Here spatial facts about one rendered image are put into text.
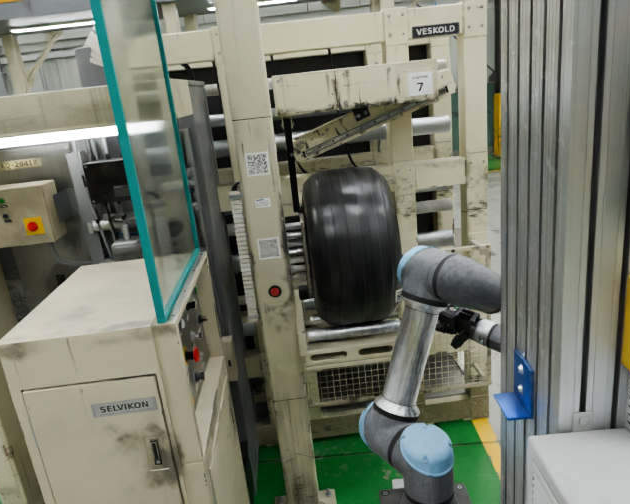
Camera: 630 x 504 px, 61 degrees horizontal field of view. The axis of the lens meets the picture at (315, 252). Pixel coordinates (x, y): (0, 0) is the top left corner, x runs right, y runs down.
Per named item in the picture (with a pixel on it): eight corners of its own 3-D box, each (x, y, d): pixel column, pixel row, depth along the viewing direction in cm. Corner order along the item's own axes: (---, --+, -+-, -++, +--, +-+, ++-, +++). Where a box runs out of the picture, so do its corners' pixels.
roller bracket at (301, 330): (300, 357, 183) (296, 332, 180) (296, 311, 221) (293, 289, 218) (309, 356, 183) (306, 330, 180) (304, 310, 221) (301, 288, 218)
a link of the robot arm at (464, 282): (485, 259, 112) (598, 313, 139) (447, 248, 121) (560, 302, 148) (465, 310, 112) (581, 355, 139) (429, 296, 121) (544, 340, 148)
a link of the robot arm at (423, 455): (427, 513, 117) (424, 462, 113) (388, 479, 128) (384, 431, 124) (466, 488, 123) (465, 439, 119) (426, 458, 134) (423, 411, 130)
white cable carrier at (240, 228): (249, 322, 191) (228, 191, 177) (249, 316, 196) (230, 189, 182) (261, 320, 192) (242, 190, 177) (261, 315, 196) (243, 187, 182)
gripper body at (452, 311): (448, 296, 165) (484, 310, 157) (451, 315, 170) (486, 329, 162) (435, 311, 161) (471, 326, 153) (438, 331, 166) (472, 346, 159)
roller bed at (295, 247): (265, 294, 229) (255, 228, 220) (265, 282, 243) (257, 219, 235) (310, 288, 230) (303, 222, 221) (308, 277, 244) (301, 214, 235)
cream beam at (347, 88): (276, 117, 195) (271, 75, 191) (276, 114, 219) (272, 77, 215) (439, 99, 197) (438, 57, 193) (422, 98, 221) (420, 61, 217)
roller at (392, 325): (303, 328, 189) (305, 341, 190) (304, 331, 185) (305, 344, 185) (400, 316, 191) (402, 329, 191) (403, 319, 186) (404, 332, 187)
